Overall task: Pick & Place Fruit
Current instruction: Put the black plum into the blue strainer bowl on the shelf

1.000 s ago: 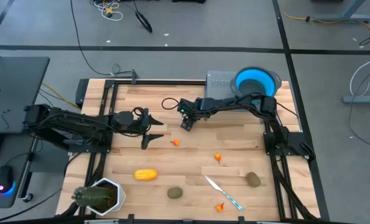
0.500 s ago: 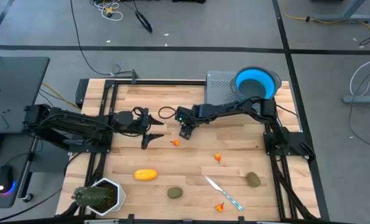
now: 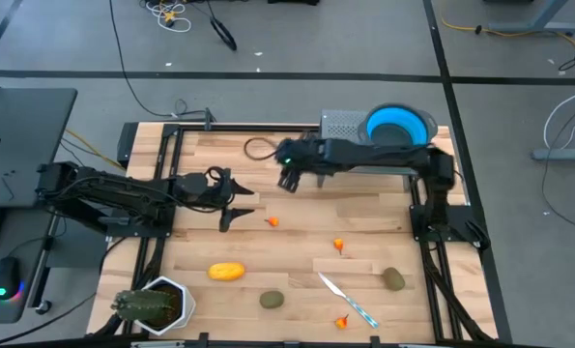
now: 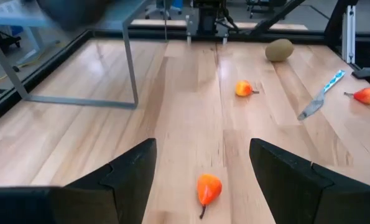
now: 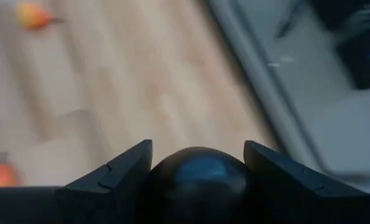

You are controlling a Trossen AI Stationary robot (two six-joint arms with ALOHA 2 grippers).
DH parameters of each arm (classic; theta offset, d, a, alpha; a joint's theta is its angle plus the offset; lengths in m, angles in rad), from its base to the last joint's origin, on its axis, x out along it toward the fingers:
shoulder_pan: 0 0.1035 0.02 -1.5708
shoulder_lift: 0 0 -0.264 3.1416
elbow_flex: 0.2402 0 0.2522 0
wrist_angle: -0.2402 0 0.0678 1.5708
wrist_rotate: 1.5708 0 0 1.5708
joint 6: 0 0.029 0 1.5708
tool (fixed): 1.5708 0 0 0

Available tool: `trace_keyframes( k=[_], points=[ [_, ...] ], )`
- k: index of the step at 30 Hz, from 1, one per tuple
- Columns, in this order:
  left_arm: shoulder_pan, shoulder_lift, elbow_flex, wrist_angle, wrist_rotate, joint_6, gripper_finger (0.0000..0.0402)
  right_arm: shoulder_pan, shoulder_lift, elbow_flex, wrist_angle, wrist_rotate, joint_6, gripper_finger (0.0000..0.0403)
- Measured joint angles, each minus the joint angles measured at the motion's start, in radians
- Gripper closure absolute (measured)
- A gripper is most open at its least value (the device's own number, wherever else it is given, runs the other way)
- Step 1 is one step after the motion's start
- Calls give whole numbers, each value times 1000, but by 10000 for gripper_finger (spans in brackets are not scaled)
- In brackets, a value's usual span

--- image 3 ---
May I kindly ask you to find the yellow mango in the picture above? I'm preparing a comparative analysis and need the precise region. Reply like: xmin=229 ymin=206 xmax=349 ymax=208
xmin=207 ymin=261 xmax=246 ymax=282

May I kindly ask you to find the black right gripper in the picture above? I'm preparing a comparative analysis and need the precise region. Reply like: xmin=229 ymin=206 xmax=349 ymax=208
xmin=277 ymin=138 xmax=324 ymax=194

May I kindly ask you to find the black glowing computer mouse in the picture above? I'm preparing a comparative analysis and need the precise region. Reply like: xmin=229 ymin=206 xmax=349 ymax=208
xmin=0 ymin=255 xmax=26 ymax=302

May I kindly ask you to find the green cactus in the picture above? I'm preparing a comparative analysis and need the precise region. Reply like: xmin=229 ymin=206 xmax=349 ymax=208
xmin=111 ymin=288 xmax=175 ymax=323

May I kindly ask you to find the grey desk foot bar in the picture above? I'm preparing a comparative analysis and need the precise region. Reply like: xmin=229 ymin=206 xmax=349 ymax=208
xmin=532 ymin=147 xmax=575 ymax=161

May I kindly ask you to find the brown kiwi fruit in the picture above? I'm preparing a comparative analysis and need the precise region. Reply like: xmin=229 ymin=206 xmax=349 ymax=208
xmin=259 ymin=289 xmax=286 ymax=310
xmin=382 ymin=266 xmax=407 ymax=292

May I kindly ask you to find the grey desk surface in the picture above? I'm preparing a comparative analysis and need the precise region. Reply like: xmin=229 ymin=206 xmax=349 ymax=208
xmin=0 ymin=207 xmax=51 ymax=325

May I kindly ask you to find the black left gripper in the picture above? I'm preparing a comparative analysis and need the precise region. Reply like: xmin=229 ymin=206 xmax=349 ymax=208
xmin=173 ymin=166 xmax=256 ymax=234

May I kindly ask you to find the white cable bundle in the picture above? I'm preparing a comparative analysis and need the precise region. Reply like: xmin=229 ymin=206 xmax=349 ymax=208
xmin=144 ymin=0 xmax=192 ymax=34

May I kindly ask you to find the dark grey desk top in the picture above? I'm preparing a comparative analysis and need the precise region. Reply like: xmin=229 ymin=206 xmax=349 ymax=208
xmin=0 ymin=88 xmax=78 ymax=209

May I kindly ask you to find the thin black floor cable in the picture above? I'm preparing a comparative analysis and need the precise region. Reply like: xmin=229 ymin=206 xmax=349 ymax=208
xmin=540 ymin=96 xmax=575 ymax=238
xmin=107 ymin=0 xmax=216 ymax=120

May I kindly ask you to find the white floor cable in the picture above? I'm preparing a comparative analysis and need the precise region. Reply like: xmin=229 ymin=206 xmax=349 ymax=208
xmin=542 ymin=79 xmax=575 ymax=151

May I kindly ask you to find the grey perforated metal stand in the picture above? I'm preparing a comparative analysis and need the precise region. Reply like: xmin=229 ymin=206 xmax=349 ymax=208
xmin=318 ymin=108 xmax=426 ymax=189

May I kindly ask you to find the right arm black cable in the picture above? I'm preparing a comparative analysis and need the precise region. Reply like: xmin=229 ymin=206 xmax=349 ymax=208
xmin=244 ymin=136 xmax=281 ymax=162

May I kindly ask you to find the yellow floor cable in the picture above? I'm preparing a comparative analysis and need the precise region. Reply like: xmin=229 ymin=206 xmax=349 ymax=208
xmin=63 ymin=128 xmax=125 ymax=170
xmin=440 ymin=16 xmax=575 ymax=57

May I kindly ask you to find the knife with patterned handle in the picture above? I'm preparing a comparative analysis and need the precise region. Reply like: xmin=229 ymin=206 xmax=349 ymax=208
xmin=318 ymin=272 xmax=380 ymax=330

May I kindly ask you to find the blue collapsible colander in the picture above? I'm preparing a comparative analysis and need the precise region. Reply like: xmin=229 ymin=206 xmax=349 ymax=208
xmin=357 ymin=102 xmax=439 ymax=148

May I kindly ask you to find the black strap loop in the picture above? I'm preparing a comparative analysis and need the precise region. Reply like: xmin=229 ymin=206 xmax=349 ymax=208
xmin=205 ymin=0 xmax=239 ymax=52

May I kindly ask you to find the white hexagonal plant pot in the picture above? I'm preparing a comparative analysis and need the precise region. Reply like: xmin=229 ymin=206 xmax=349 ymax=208
xmin=139 ymin=275 xmax=197 ymax=337

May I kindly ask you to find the grey desk leg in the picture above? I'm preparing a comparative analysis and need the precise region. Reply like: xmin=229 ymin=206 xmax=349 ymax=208
xmin=482 ymin=0 xmax=575 ymax=36

